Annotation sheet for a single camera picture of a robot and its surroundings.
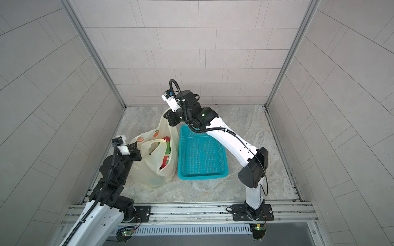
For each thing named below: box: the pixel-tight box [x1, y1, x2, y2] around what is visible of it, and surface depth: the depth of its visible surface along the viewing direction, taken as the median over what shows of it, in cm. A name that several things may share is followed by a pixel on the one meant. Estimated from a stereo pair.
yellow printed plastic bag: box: [130, 120, 181, 188], surface depth 72 cm
